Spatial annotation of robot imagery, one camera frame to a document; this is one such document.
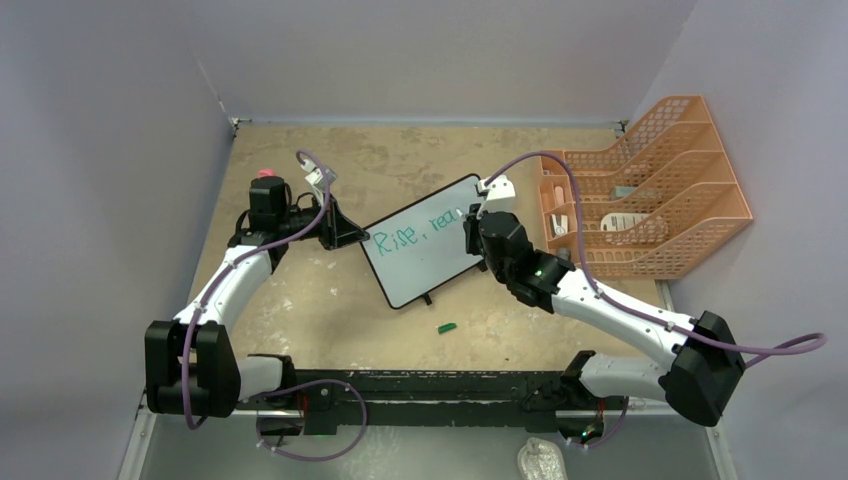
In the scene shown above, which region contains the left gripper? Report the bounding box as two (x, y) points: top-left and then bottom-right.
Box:
(277, 193), (368, 251)

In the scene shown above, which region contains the small whiteboard black frame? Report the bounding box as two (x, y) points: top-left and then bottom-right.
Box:
(361, 173), (482, 309)

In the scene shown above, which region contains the green marker cap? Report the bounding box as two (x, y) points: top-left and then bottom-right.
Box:
(437, 322), (457, 335)

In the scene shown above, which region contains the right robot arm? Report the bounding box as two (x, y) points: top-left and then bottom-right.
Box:
(463, 204), (746, 427)

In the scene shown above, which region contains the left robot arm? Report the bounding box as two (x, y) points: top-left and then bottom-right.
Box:
(144, 174), (369, 428)

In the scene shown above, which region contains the white stapler in organizer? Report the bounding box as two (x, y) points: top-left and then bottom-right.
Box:
(549, 214), (569, 238)

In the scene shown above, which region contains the white label card in organizer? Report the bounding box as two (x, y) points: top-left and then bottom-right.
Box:
(600, 212), (649, 233)

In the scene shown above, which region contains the orange plastic file organizer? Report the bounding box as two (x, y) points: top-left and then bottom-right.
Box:
(536, 95), (753, 280)

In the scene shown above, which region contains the clear plastic bag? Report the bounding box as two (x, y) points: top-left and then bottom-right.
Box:
(516, 437), (567, 480)

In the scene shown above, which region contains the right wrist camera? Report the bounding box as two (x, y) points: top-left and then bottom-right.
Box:
(475, 174), (516, 204)

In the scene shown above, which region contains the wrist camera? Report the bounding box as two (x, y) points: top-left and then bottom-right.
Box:
(475, 174), (516, 204)
(301, 161), (337, 206)

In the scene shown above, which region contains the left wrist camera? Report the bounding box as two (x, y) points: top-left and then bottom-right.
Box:
(301, 161), (337, 206)

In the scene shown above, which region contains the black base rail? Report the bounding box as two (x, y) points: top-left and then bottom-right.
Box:
(236, 369), (624, 436)

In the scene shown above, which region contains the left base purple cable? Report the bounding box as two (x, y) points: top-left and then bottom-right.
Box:
(254, 378), (369, 463)

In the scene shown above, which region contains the aluminium frame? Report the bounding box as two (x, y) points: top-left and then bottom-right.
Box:
(119, 397), (736, 479)

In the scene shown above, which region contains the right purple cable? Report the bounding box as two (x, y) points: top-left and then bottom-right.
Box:
(484, 151), (828, 369)

